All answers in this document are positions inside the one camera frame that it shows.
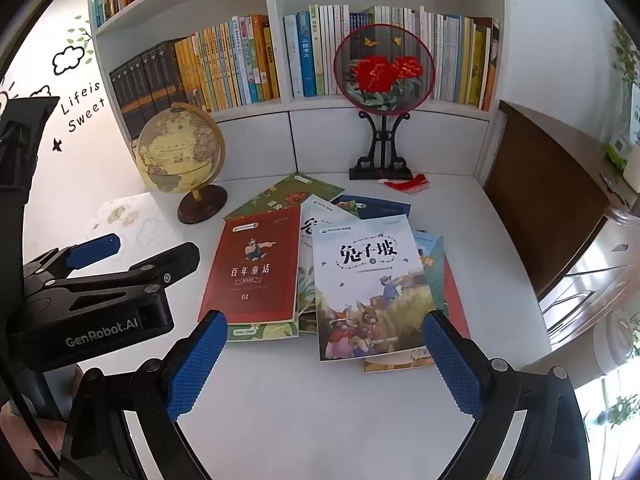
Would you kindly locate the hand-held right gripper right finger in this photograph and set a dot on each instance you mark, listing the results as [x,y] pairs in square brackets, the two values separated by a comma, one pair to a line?
[450,360]

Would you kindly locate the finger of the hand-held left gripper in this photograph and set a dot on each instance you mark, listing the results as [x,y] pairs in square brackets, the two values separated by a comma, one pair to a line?
[170,262]
[95,250]

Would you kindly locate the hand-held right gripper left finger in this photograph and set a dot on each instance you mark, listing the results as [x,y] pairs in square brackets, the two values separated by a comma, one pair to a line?
[200,365]

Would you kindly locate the red fairy tale book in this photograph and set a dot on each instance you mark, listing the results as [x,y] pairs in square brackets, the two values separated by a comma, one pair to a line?
[250,270]

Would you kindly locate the rabbit field cover book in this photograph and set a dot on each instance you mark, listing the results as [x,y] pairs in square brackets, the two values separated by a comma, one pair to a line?
[365,280]

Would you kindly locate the green book with tulip print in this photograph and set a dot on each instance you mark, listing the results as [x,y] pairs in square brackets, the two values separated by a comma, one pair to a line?
[280,195]

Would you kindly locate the rabbit reeds cover book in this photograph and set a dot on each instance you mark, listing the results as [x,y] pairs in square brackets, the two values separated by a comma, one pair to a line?
[320,212]

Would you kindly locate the blue eagle cover book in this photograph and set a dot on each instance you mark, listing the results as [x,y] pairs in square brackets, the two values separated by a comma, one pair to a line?
[385,208]

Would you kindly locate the row of black books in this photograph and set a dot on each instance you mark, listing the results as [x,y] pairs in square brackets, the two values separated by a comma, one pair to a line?
[145,85]

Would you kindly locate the row of white blue books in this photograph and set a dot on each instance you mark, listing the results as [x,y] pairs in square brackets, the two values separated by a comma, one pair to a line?
[310,50]

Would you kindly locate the person's left hand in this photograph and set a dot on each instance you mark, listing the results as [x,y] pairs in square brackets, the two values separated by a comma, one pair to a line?
[42,435]

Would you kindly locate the large pink book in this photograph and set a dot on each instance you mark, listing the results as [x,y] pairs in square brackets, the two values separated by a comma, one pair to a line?
[456,305]

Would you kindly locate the cartoon poets cover book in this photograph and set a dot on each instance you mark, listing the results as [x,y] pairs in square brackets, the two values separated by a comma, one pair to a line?
[430,270]

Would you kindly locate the antique yellow desk globe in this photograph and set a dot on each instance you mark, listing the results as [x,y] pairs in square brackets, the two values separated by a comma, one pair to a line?
[175,150]

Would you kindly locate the white round appliance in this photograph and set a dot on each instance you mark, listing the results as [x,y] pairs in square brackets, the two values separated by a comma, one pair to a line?
[610,345]

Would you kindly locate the red tassel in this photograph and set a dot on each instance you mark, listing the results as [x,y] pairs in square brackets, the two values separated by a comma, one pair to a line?
[412,183]

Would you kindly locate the green white box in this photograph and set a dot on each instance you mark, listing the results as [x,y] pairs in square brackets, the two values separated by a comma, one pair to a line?
[617,152]

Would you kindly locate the round embroidered red flower fan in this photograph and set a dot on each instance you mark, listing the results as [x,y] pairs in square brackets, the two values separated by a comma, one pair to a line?
[380,72]

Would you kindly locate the green potted plant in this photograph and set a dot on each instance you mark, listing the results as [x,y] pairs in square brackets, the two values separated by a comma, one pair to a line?
[627,60]

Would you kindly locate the black bird wall decal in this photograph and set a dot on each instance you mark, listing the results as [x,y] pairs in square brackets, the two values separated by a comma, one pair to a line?
[57,145]

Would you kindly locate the black lettering wall decal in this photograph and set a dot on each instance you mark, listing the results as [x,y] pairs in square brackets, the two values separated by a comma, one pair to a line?
[71,126]

